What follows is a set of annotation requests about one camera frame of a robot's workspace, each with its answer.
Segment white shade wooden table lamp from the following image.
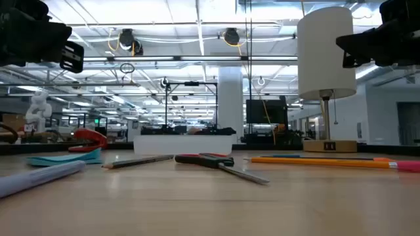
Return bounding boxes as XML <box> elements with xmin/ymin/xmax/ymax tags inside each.
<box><xmin>297</xmin><ymin>6</ymin><xmax>358</xmax><ymax>153</ymax></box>

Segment red black scissors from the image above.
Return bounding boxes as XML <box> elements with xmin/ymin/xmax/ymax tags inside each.
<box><xmin>174</xmin><ymin>152</ymin><xmax>270</xmax><ymax>185</ymax></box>

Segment red stapler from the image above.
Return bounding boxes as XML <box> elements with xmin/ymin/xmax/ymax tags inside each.
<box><xmin>68</xmin><ymin>128</ymin><xmax>108</xmax><ymax>153</ymax></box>

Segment orange pencil pink eraser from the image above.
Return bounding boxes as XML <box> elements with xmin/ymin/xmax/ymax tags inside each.
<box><xmin>244</xmin><ymin>156</ymin><xmax>420</xmax><ymax>174</ymax></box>

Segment black hanging cable reel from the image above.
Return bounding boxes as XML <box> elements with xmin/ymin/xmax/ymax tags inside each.
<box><xmin>118</xmin><ymin>28</ymin><xmax>144</xmax><ymax>56</ymax></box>
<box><xmin>224</xmin><ymin>28</ymin><xmax>241</xmax><ymax>46</ymax></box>

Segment brown cardboard box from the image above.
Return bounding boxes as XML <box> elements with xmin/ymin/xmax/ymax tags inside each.
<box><xmin>1</xmin><ymin>113</ymin><xmax>27</xmax><ymax>132</ymax></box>

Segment blue sticky note pad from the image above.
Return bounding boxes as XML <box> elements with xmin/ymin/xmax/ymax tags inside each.
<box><xmin>26</xmin><ymin>147</ymin><xmax>103</xmax><ymax>167</ymax></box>

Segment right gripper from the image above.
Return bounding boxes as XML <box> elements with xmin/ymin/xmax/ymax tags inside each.
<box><xmin>336</xmin><ymin>19</ymin><xmax>420</xmax><ymax>69</ymax></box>

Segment black hanging cable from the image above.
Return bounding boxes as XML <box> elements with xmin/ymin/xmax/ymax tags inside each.
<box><xmin>244</xmin><ymin>0</ymin><xmax>254</xmax><ymax>135</ymax></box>

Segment clear plastic pencil box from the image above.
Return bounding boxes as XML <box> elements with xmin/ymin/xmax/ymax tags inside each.
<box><xmin>133</xmin><ymin>134</ymin><xmax>234</xmax><ymax>155</ymax></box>

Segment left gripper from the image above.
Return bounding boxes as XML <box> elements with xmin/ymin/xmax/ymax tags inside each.
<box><xmin>0</xmin><ymin>9</ymin><xmax>85</xmax><ymax>73</ymax></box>

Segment gray pencil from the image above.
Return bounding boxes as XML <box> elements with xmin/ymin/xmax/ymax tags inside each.
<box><xmin>101</xmin><ymin>154</ymin><xmax>175</xmax><ymax>170</ymax></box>

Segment black monitor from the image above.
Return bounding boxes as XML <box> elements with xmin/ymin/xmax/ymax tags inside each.
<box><xmin>245</xmin><ymin>98</ymin><xmax>289</xmax><ymax>125</ymax></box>

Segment white marker pen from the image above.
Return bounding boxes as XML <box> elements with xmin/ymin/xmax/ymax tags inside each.
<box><xmin>0</xmin><ymin>159</ymin><xmax>87</xmax><ymax>199</ymax></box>

